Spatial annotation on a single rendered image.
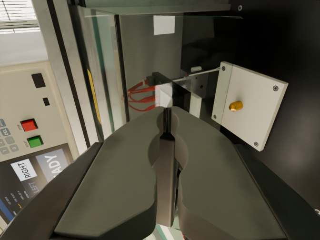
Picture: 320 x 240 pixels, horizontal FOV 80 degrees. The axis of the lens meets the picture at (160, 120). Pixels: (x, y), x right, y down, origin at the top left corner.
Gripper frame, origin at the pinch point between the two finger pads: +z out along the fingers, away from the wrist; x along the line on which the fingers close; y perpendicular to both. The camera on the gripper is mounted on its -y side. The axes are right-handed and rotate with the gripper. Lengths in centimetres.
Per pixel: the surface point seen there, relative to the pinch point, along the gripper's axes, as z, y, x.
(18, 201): 14.3, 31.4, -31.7
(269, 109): 21.3, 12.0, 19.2
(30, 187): 15.8, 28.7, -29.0
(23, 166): 16.2, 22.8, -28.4
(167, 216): -0.5, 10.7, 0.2
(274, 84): 21.9, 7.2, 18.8
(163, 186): -0.4, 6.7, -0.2
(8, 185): 14.3, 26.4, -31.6
